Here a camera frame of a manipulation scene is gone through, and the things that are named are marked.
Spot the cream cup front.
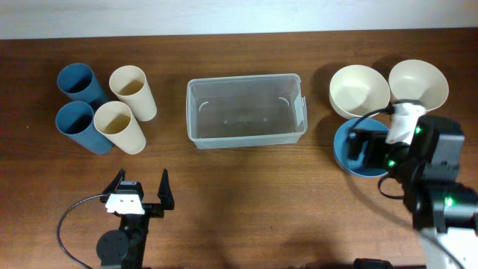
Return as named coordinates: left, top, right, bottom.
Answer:
left=93, top=101, right=146, bottom=155

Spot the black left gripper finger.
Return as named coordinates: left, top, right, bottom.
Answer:
left=157, top=169, right=175, bottom=210
left=102, top=169, right=125, bottom=196

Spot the blue cup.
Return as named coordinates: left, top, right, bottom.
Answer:
left=55, top=101, right=114, bottom=155
left=57, top=63, right=110, bottom=111

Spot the cream cup back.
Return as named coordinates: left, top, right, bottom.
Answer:
left=109, top=65, right=158, bottom=122

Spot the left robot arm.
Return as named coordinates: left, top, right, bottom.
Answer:
left=96, top=169, right=175, bottom=269

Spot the clear plastic container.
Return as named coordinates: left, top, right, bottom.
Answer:
left=186, top=73, right=308, bottom=149

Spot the cream cup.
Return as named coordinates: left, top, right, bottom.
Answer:
left=93, top=101, right=146, bottom=155
left=109, top=65, right=158, bottom=122

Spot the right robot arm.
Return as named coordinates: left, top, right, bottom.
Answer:
left=346, top=115, right=477, bottom=268

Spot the blue cup back left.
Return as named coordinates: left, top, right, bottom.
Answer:
left=57, top=63, right=110, bottom=111

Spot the cream bowl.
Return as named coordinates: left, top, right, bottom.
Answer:
left=388, top=60, right=449, bottom=111
left=329, top=65, right=391, bottom=120

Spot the blue bowl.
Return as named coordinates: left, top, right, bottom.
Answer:
left=333, top=118, right=386, bottom=178

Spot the blue cup front left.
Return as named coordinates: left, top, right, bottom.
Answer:
left=55, top=101, right=114, bottom=155

